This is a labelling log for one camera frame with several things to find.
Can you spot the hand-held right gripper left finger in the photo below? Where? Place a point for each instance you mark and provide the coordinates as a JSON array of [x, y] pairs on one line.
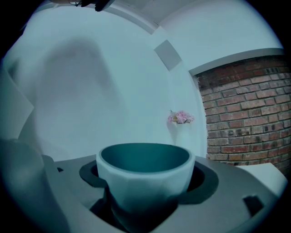
[[70, 177]]

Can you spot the pink flower bunch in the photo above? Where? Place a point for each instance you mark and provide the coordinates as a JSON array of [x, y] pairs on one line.
[[182, 116]]

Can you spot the white square table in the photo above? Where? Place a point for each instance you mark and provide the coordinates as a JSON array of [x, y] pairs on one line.
[[263, 175]]

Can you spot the white vase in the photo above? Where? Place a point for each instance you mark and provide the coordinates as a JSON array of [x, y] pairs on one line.
[[182, 134]]

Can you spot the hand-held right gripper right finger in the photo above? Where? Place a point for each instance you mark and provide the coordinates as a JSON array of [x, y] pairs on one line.
[[227, 182]]

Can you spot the white cup with teal inside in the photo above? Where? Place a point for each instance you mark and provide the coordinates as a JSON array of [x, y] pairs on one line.
[[145, 186]]

